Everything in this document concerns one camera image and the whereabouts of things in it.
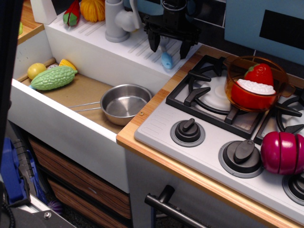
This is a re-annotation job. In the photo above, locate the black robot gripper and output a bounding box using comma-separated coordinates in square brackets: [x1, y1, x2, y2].
[143, 0, 200, 59]

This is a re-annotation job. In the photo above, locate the grey spatula blue handle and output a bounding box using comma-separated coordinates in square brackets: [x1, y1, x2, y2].
[159, 37, 173, 69]

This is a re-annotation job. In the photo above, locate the stainless steel pan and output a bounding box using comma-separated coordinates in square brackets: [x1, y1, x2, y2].
[69, 84, 152, 126]

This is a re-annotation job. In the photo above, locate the grey toy faucet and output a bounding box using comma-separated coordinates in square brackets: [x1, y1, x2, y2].
[105, 0, 142, 43]

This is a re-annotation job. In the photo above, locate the black stove grate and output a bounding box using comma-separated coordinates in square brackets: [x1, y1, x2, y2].
[166, 56, 304, 143]

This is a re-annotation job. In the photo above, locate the orange toy pumpkin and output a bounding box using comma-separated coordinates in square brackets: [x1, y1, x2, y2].
[80, 0, 105, 22]

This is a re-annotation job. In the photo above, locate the left black stove knob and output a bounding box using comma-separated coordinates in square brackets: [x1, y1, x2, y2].
[170, 118, 206, 148]

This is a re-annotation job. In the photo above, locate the black stove knob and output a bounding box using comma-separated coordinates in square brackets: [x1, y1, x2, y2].
[282, 172, 304, 206]
[170, 118, 206, 148]
[218, 140, 263, 179]

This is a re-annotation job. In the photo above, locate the orange transparent pot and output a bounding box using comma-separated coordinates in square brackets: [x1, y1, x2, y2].
[223, 56, 295, 112]

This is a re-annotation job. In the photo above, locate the red toy strawberry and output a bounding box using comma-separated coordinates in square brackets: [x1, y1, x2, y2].
[244, 63, 274, 86]

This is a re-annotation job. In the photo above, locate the red bowl with rice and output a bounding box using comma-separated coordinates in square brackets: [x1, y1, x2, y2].
[231, 79, 276, 110]

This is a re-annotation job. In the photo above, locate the red green toy pepper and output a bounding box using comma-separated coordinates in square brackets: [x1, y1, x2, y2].
[63, 0, 80, 27]

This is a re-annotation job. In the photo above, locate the light blue toy microwave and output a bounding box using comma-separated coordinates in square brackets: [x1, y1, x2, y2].
[224, 0, 304, 65]

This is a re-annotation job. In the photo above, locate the yellow toy corn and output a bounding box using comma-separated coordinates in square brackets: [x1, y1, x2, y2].
[59, 59, 76, 70]

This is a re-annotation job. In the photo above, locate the green toy bitter gourd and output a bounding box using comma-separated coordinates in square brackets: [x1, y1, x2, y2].
[29, 66, 78, 91]

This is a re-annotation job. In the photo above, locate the grey toy stove top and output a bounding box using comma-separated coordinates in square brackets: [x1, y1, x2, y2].
[133, 54, 304, 226]

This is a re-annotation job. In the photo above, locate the white toy sink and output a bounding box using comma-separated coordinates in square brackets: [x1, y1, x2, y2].
[7, 11, 202, 194]

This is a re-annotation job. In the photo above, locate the middle black stove knob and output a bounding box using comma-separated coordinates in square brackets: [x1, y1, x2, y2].
[218, 140, 263, 179]

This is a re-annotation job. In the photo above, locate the yellow toy lemon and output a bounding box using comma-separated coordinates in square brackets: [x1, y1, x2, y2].
[27, 63, 47, 80]

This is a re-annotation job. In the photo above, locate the green plastic cutting board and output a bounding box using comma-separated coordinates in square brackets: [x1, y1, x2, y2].
[19, 22, 23, 36]

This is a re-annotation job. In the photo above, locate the magenta toy onion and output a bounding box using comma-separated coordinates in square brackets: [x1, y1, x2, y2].
[261, 132, 304, 175]

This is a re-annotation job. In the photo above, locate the upper wooden drawer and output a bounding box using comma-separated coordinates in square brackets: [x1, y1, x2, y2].
[28, 137, 132, 222]

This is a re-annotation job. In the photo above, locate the wooden drawer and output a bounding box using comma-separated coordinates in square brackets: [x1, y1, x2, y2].
[48, 178, 131, 228]
[28, 137, 132, 222]

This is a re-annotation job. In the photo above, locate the lower wooden drawer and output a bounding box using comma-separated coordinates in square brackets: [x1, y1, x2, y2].
[48, 178, 131, 228]

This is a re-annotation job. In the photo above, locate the right black stove knob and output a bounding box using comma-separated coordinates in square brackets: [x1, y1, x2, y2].
[282, 172, 304, 206]

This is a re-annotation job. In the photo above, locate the purple striped ball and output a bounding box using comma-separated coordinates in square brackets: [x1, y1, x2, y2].
[48, 199, 64, 215]

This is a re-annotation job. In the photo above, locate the blue clamp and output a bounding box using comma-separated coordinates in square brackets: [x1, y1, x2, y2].
[0, 137, 41, 207]

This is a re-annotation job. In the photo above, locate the black oven door handle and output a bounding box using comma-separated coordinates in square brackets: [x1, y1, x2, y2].
[144, 185, 207, 228]

